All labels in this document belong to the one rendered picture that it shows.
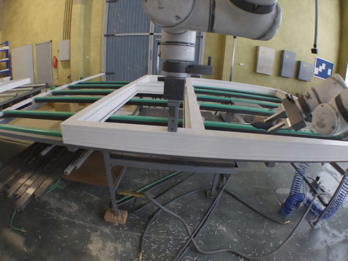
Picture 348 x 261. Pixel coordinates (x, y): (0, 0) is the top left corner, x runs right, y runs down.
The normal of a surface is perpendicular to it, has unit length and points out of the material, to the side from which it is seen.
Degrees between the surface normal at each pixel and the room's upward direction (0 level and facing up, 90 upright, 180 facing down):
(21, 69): 90
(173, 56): 90
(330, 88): 70
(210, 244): 0
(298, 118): 59
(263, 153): 90
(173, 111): 120
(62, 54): 90
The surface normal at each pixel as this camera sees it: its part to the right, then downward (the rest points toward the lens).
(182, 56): 0.28, 0.40
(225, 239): 0.06, -0.92
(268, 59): -0.04, 0.39
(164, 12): -0.23, 0.46
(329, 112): -0.97, 0.04
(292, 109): -0.78, -0.42
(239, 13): -0.53, 0.84
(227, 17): -0.18, 0.72
